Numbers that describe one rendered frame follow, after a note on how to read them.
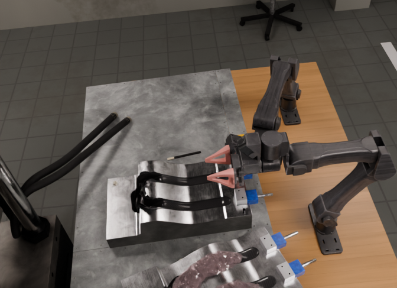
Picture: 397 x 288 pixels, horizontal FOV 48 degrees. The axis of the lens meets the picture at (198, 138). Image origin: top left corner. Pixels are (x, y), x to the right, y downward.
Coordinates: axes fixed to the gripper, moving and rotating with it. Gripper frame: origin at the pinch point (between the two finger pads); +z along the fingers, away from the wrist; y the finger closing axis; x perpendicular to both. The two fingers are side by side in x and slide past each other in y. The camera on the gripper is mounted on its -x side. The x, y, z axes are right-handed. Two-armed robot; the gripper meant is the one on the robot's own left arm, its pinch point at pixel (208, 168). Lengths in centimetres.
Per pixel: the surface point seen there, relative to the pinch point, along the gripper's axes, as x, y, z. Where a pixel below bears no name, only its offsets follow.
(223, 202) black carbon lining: 31.3, -9.2, -3.6
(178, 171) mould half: 30.2, -24.3, 11.2
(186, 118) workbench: 40, -60, 7
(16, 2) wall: 92, -276, 148
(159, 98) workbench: 39, -75, 19
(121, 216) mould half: 33.0, -9.5, 32.3
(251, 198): 29.6, -8.1, -13.2
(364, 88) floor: 122, -152, -117
